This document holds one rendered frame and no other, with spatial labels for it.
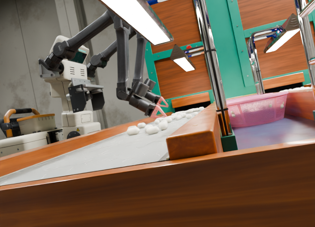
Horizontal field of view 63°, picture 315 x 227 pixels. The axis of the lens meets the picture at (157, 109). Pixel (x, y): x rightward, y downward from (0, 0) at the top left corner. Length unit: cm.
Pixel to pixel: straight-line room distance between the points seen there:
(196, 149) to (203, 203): 6
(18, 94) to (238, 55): 379
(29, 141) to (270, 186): 154
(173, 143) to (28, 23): 470
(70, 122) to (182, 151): 143
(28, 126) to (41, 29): 304
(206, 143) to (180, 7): 201
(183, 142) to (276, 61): 191
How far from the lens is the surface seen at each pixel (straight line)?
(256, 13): 222
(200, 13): 59
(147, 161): 31
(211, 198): 28
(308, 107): 91
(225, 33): 216
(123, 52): 135
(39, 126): 187
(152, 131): 65
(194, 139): 29
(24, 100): 484
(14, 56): 501
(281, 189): 28
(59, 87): 176
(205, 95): 204
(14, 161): 55
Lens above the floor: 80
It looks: level
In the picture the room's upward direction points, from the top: 12 degrees counter-clockwise
